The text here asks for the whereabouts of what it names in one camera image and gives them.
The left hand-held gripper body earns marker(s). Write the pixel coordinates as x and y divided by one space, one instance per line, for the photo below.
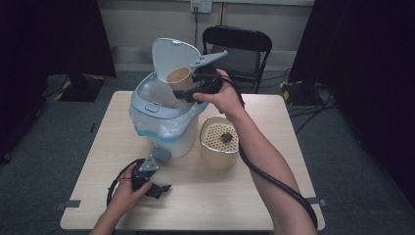
147 168

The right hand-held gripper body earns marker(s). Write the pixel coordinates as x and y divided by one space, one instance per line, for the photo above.
207 83

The brown paper cup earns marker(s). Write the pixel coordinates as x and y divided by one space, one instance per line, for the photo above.
179 80

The white trash can grey lid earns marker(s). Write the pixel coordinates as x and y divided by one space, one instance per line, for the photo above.
169 143

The dark wet tea residue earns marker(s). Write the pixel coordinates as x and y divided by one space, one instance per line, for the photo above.
225 137

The beige strainer container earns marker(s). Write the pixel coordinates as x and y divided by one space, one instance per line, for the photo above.
217 158

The person's right hand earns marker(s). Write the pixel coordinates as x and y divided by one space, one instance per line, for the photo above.
228 98

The person's left hand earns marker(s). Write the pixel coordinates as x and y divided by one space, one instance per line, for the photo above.
125 199

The translucent blue-edged trash bag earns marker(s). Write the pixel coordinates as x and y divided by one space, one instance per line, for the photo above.
160 125

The black folding chair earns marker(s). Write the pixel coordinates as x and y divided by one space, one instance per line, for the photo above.
248 42

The black floor tape strip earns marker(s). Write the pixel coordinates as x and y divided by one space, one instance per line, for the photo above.
93 127

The grey tape piece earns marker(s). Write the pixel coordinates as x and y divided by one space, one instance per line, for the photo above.
70 204
319 201

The dark stand base yellow tape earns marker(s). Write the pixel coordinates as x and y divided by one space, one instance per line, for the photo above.
300 93
80 88

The black curtain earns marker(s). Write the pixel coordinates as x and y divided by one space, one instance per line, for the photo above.
368 65
49 39

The thin brown wall conduit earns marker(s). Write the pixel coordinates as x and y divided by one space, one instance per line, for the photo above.
222 13

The white wall outlet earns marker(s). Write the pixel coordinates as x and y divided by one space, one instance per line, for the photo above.
201 6

